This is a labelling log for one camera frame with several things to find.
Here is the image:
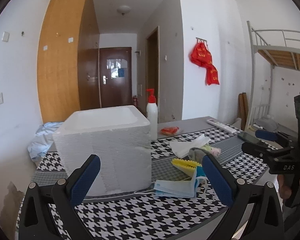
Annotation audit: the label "blue face masks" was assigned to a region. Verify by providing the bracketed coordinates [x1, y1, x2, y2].
[153, 166, 208, 198]

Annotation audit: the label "white towel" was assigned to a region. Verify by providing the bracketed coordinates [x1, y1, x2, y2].
[170, 134, 210, 159]

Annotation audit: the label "houndstooth tablecloth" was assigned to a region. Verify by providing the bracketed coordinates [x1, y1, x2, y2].
[32, 128, 267, 239]

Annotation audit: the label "grey sock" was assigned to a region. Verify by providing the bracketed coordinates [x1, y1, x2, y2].
[187, 147, 210, 164]

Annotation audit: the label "wooden slats against wall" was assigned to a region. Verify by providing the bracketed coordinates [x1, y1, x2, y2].
[238, 93, 248, 130]

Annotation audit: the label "light blue crumpled cloth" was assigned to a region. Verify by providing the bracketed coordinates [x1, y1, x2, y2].
[27, 122, 63, 163]

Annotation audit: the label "dark brown entrance door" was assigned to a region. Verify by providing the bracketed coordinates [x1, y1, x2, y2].
[99, 47, 132, 108]

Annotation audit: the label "white pump bottle red cap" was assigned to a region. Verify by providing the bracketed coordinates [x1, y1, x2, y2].
[146, 88, 158, 141]

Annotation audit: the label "black smartphone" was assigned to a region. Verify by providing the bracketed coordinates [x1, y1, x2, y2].
[237, 132, 261, 144]

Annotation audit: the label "ceiling lamp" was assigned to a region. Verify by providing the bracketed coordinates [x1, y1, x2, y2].
[117, 5, 131, 16]

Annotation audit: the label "metal bunk bed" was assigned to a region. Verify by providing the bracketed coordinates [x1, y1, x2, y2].
[245, 21, 300, 132]

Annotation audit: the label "white wall switch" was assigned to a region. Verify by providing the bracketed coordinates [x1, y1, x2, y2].
[2, 31, 10, 42]

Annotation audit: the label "red fire extinguisher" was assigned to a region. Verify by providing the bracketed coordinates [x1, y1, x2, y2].
[133, 95, 138, 107]

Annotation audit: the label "floral tissue pack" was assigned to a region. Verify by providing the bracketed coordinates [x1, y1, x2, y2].
[207, 146, 221, 158]

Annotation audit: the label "wooden wardrobe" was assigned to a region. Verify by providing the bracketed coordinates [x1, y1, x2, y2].
[37, 0, 100, 122]

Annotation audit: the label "red hanging bags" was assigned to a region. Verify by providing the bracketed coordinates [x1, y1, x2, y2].
[190, 41, 219, 86]

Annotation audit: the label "white remote control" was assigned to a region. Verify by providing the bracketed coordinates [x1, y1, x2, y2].
[206, 119, 237, 134]

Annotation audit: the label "red snack packet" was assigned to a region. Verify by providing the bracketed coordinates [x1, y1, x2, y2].
[160, 126, 180, 136]

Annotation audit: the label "white foam box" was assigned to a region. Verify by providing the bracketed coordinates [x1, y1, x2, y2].
[52, 106, 152, 197]

